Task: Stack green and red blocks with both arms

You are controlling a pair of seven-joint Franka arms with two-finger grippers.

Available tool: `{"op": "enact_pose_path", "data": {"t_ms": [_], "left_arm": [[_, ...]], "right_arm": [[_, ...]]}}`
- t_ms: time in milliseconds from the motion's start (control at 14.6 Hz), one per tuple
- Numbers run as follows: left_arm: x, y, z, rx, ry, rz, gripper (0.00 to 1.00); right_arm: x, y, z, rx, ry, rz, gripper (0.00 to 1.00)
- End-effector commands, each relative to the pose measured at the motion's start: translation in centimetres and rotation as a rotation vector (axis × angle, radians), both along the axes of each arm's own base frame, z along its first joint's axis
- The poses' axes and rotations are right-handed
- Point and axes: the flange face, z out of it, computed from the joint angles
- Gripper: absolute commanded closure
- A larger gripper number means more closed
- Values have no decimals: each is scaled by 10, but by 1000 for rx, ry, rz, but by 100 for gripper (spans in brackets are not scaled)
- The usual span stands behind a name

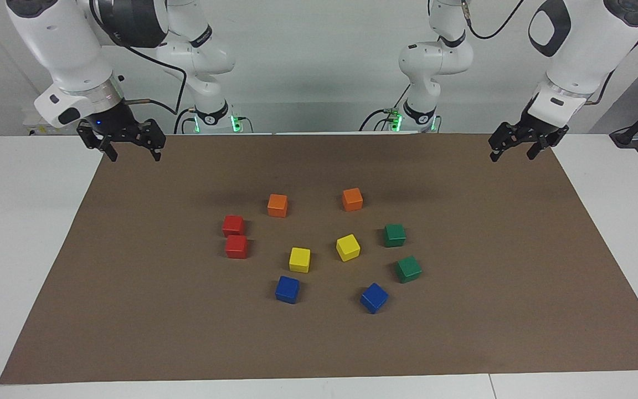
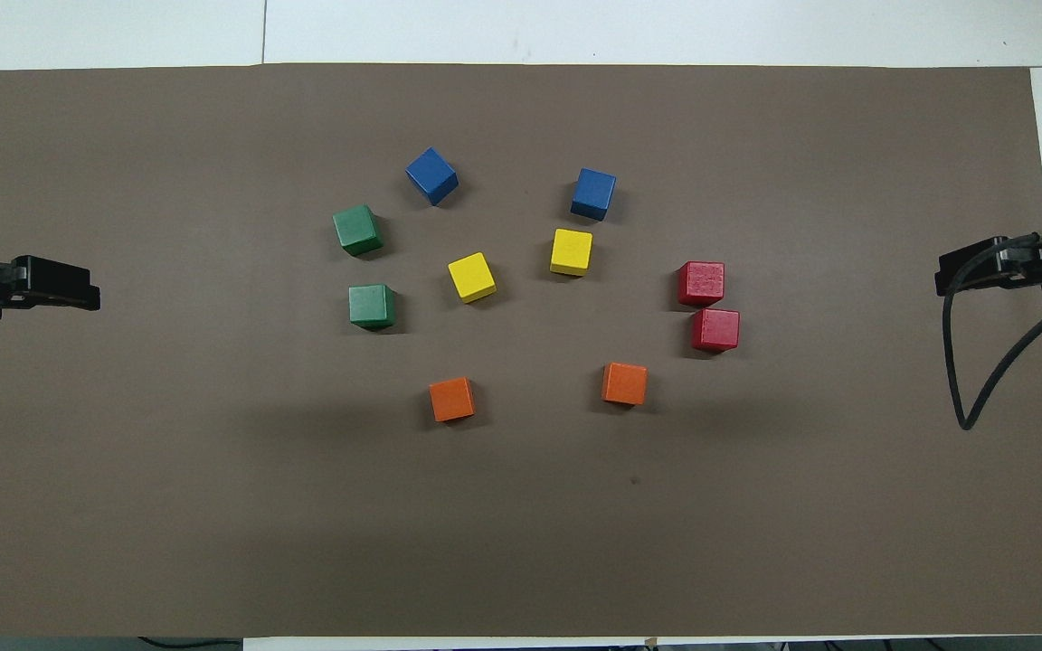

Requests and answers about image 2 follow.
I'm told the green wooden cube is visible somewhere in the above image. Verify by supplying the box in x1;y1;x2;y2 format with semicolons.
332;204;385;257
347;284;397;330

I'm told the orange wooden cube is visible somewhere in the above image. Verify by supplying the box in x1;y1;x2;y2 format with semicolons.
601;362;649;407
429;376;477;423

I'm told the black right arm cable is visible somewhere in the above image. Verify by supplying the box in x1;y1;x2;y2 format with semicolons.
941;233;1042;431

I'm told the brown paper table mat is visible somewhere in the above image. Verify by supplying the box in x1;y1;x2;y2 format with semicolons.
0;63;1042;638

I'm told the blue wooden cube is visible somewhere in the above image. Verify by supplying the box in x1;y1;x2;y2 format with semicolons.
405;146;460;207
570;167;618;222

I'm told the black floor cable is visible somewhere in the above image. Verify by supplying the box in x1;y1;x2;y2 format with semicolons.
137;636;243;651

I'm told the yellow wooden cube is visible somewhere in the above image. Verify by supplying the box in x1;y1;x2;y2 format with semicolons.
447;251;498;304
549;228;594;278

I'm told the red wooden cube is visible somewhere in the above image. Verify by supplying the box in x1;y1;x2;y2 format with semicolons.
677;260;726;308
691;307;742;354

